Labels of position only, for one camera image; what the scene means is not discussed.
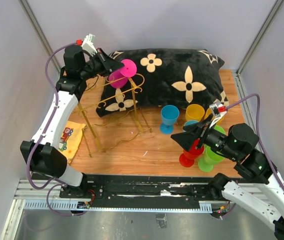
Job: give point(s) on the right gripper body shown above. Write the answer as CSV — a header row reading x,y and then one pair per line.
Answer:
x,y
213,138

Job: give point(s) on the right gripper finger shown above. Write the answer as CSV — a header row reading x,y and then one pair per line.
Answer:
x,y
186,140
202,126

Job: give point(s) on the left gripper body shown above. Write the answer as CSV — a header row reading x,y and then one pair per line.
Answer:
x,y
96,64

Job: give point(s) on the blue wine glass front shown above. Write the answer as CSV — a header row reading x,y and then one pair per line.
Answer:
x,y
190,122

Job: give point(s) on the blue wine glass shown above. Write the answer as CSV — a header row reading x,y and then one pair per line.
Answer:
x,y
190,122
169,116

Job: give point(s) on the magenta wine glass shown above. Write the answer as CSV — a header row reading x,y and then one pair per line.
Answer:
x,y
120,77

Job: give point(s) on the red wine glass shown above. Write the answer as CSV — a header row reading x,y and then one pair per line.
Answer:
x,y
187,158

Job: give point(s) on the blue wine glass back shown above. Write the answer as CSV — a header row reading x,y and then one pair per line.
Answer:
x,y
169,116

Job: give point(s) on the green wine glass front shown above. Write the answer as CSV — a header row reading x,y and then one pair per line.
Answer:
x,y
220,129

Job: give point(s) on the green wine glass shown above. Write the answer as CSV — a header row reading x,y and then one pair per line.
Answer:
x,y
220,129
209,160

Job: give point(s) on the green wine glass back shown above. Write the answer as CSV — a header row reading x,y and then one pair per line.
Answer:
x,y
209,160

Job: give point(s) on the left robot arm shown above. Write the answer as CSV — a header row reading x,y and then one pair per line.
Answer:
x,y
41,153

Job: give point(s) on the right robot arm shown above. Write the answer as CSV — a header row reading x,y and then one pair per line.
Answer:
x,y
251,164

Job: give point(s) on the black floral pillow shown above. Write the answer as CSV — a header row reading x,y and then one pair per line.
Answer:
x,y
167,76

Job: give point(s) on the yellow truck print cloth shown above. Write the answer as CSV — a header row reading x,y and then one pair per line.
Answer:
x,y
71,139

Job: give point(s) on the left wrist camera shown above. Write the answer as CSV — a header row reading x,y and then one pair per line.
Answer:
x,y
88,44

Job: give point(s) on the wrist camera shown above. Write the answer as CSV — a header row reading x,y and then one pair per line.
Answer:
x,y
218,110
88,44

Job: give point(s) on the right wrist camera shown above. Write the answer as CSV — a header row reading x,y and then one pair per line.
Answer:
x,y
218,110

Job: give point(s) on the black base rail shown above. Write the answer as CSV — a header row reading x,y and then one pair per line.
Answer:
x,y
125,193

